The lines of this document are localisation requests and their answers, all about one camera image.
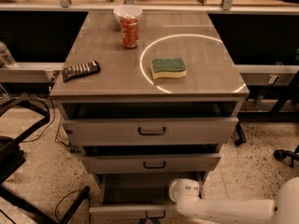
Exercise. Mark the clear plastic water bottle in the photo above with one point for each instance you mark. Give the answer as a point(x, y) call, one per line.
point(6, 57)

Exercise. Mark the black office chair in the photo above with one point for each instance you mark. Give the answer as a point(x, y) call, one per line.
point(11, 158)

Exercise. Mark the grey wooden drawer cabinet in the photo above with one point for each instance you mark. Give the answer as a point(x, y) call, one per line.
point(125, 89)

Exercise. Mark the white bowl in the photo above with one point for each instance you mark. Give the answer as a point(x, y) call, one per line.
point(127, 9)

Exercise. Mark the black chair caster base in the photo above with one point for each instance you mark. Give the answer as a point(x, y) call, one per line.
point(282, 154)

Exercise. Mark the green yellow sponge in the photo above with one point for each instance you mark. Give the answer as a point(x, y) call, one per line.
point(168, 68)

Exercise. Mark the orange soda can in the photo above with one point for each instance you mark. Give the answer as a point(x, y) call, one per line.
point(129, 31)

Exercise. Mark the grey drawer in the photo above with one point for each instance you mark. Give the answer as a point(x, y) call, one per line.
point(139, 195)
point(149, 132)
point(151, 163)

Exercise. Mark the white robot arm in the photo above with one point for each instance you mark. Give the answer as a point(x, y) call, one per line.
point(283, 210)

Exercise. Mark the dark chocolate bar packet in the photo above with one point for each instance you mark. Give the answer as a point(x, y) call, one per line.
point(81, 70)

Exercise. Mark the grey window ledge rail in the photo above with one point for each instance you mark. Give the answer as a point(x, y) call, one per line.
point(30, 73)

